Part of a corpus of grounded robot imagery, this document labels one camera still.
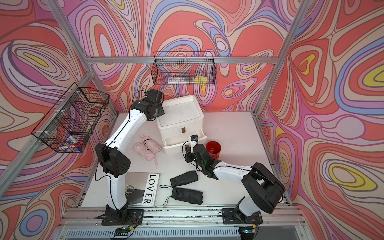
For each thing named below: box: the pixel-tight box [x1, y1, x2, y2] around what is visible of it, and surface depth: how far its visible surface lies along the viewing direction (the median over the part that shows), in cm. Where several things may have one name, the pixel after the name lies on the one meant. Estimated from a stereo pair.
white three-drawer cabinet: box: [156, 95, 208, 153], surface depth 86 cm
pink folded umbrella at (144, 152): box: [133, 142, 156, 161], surface depth 95 cm
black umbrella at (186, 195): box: [162, 187, 204, 208], surface depth 78 cm
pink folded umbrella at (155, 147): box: [139, 134, 162, 155], surface depth 100 cm
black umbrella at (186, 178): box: [170, 170, 199, 188], surface depth 86 cm
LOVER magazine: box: [125, 172, 160, 208], surface depth 80 cm
